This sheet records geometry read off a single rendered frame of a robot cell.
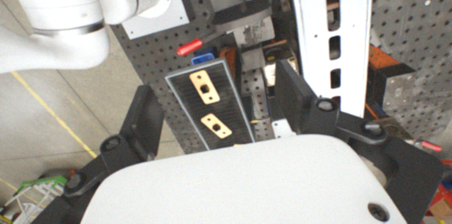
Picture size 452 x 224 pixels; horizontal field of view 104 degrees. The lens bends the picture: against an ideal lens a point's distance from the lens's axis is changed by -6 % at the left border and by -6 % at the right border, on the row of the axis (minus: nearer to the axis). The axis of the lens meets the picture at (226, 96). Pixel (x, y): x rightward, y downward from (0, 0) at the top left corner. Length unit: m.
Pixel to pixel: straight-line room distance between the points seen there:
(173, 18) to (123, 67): 1.32
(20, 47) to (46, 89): 2.45
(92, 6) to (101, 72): 1.78
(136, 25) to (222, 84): 0.51
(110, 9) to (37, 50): 0.21
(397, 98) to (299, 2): 0.43
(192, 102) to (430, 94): 1.20
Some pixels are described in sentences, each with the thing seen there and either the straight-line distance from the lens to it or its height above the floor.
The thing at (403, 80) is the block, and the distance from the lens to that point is 0.73.
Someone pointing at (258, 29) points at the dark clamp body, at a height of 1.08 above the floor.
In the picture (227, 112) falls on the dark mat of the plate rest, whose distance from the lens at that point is 0.47.
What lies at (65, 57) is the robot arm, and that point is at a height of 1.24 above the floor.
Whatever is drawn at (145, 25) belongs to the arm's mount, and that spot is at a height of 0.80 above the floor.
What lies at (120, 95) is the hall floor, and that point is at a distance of 2.25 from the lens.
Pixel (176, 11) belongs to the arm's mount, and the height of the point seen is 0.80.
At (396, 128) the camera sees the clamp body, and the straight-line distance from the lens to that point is 0.93.
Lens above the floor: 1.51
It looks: 54 degrees down
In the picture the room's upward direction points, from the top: 173 degrees counter-clockwise
